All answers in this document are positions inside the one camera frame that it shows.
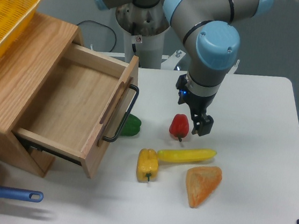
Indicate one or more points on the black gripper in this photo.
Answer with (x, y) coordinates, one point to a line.
(198, 98)

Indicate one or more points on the yellow banana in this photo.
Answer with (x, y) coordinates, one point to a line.
(185, 155)

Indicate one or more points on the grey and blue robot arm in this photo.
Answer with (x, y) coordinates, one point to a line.
(204, 28)

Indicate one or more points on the red bell pepper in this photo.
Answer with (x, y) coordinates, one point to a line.
(179, 127)

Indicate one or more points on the orange triangular toast slice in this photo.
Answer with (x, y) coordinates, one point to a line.
(201, 182)

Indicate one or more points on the green bell pepper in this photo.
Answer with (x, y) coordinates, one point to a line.
(131, 126)

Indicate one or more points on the yellow bell pepper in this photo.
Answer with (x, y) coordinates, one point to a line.
(147, 165)

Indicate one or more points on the open wooden drawer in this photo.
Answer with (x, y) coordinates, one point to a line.
(80, 108)

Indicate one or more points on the wooden drawer cabinet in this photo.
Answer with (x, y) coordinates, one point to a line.
(23, 70)

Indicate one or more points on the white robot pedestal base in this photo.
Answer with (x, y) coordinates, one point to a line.
(143, 36)

